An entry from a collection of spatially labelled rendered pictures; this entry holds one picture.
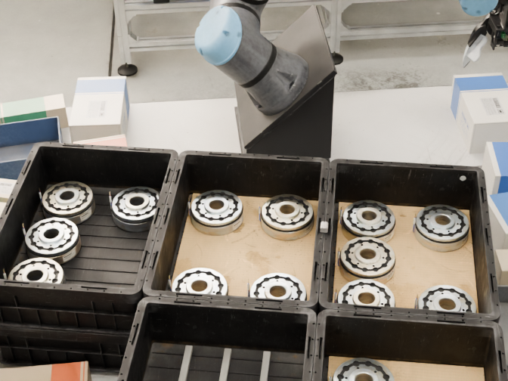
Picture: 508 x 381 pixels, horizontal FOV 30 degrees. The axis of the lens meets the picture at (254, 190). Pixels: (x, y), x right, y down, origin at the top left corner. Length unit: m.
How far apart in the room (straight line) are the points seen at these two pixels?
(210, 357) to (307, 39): 0.85
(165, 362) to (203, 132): 0.83
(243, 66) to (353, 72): 1.81
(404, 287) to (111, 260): 0.56
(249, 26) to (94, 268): 0.62
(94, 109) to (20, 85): 1.59
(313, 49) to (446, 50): 1.90
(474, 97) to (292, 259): 0.73
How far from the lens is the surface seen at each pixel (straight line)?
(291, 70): 2.07
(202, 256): 1.82
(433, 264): 1.82
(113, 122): 2.24
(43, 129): 2.34
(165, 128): 2.35
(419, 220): 1.86
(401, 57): 3.92
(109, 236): 1.88
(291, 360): 1.65
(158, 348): 1.67
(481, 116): 2.27
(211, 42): 2.01
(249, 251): 1.82
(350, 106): 2.42
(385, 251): 1.79
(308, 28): 2.22
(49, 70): 3.93
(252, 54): 2.02
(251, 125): 2.15
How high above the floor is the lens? 2.10
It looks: 41 degrees down
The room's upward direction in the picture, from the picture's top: 1 degrees counter-clockwise
